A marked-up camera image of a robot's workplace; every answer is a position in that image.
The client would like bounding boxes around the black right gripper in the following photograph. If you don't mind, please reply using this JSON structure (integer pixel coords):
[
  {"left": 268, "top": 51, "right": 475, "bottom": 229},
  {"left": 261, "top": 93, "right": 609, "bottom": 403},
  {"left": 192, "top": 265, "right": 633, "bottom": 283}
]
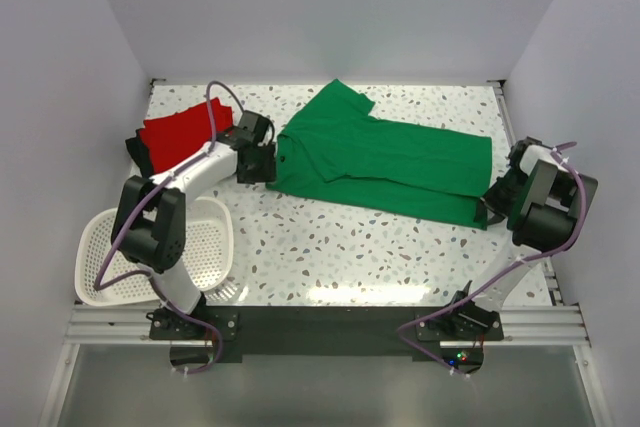
[{"left": 476, "top": 168, "right": 526, "bottom": 226}]

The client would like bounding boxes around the green t shirt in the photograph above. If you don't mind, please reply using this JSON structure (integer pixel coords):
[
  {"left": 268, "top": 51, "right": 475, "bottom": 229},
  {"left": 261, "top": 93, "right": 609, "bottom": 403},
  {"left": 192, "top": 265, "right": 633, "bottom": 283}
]
[{"left": 267, "top": 80, "right": 492, "bottom": 230}]

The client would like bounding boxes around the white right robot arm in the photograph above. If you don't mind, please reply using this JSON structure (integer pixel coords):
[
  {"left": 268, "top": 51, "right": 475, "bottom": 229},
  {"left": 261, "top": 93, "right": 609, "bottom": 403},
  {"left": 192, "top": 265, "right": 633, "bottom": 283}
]
[{"left": 439, "top": 137, "right": 598, "bottom": 340}]

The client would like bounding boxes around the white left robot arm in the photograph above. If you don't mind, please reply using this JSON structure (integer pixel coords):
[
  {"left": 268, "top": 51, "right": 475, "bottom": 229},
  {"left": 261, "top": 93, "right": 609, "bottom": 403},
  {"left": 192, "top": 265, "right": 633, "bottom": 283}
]
[{"left": 94, "top": 111, "right": 276, "bottom": 339}]

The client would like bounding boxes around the folded red t shirt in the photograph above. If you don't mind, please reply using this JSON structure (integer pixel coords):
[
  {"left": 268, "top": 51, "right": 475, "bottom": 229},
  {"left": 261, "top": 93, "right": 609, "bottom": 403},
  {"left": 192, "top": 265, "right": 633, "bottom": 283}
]
[{"left": 138, "top": 100, "right": 236, "bottom": 173}]

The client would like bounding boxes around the folded black t shirt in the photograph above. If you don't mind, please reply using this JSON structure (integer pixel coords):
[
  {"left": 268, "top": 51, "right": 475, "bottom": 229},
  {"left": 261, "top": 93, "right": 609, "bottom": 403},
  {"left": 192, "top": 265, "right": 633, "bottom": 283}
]
[{"left": 124, "top": 104, "right": 236, "bottom": 181}]

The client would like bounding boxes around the white plastic basket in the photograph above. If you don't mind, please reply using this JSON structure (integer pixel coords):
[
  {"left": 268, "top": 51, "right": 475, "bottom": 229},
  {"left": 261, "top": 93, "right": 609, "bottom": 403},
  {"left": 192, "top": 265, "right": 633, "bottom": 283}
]
[{"left": 74, "top": 197, "right": 235, "bottom": 307}]

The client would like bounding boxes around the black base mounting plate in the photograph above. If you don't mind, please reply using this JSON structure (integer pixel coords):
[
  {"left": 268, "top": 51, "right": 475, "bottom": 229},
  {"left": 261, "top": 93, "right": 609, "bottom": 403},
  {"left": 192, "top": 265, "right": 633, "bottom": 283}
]
[{"left": 146, "top": 303, "right": 504, "bottom": 373}]

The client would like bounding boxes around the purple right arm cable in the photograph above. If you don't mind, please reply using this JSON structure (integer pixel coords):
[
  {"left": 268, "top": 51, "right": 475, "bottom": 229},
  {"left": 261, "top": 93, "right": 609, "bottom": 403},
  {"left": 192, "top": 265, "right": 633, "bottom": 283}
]
[{"left": 396, "top": 140, "right": 586, "bottom": 363}]

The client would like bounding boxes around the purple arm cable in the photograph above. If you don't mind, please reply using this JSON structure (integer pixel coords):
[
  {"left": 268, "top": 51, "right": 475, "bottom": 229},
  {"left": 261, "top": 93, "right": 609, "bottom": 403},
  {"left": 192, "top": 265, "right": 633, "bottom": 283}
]
[
  {"left": 396, "top": 140, "right": 586, "bottom": 363},
  {"left": 93, "top": 80, "right": 246, "bottom": 376}
]

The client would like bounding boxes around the aluminium front rail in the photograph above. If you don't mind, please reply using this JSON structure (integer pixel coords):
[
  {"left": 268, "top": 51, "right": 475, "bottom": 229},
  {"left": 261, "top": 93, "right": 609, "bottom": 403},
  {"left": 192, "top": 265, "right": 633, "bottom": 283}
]
[{"left": 65, "top": 302, "right": 590, "bottom": 347}]

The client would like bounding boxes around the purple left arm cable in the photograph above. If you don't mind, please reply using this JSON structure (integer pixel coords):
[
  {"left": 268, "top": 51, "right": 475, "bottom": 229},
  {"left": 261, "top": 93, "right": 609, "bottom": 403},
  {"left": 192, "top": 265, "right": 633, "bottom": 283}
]
[{"left": 93, "top": 80, "right": 246, "bottom": 376}]

